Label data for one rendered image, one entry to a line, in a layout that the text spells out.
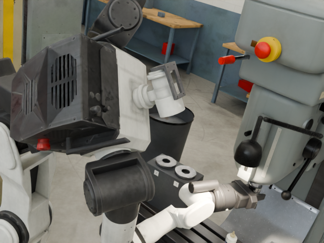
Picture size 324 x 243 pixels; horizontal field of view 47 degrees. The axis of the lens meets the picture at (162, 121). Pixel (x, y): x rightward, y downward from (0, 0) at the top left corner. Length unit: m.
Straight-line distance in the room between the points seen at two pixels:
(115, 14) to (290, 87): 0.50
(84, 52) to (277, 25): 0.46
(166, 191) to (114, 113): 0.77
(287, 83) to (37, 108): 0.64
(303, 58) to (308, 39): 0.04
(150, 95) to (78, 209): 2.20
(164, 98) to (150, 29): 6.40
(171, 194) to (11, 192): 0.63
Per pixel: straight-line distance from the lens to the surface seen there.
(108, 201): 0.86
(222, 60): 0.98
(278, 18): 0.96
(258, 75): 1.09
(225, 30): 6.25
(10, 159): 1.16
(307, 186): 1.69
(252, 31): 0.99
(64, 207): 3.05
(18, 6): 2.45
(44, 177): 1.30
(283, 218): 1.73
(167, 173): 1.53
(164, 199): 1.60
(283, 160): 1.17
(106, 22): 0.96
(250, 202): 1.28
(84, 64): 0.82
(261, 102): 1.14
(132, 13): 0.97
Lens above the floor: 1.94
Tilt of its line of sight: 25 degrees down
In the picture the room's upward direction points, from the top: 12 degrees clockwise
